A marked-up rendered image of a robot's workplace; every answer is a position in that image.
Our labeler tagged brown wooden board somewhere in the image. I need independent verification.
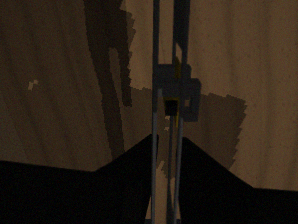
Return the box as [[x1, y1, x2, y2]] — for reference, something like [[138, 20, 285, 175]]
[[0, 0, 298, 224]]

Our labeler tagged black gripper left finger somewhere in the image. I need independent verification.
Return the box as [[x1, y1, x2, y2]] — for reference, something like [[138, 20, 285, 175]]
[[0, 134, 152, 224]]

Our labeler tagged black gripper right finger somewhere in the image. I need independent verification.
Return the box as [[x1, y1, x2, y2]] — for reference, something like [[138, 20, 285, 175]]
[[178, 137, 298, 224]]

